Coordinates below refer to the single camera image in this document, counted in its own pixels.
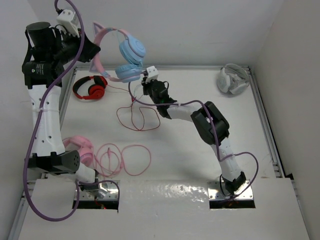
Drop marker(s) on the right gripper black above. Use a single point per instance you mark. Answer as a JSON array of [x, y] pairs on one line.
[[147, 85]]

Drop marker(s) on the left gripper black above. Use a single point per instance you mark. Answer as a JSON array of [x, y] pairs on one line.
[[87, 51]]

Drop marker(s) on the blue pink cat-ear headphones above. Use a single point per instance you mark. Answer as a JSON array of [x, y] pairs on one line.
[[131, 49]]

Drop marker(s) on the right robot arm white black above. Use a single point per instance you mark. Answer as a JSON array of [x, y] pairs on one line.
[[211, 125]]

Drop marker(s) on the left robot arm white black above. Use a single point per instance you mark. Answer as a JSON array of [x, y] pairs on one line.
[[49, 49]]

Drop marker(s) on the red black headphones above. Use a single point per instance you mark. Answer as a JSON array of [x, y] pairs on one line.
[[95, 91]]

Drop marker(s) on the white grey headphones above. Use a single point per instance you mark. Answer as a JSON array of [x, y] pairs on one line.
[[232, 79]]

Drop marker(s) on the white front cover board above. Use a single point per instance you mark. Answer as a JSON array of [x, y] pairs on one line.
[[179, 210]]

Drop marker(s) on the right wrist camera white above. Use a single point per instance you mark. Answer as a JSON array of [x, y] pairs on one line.
[[152, 73]]

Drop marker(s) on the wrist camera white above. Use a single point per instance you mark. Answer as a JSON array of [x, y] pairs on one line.
[[69, 19], [152, 73]]

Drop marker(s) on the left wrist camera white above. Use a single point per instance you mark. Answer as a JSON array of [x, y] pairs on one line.
[[69, 19]]

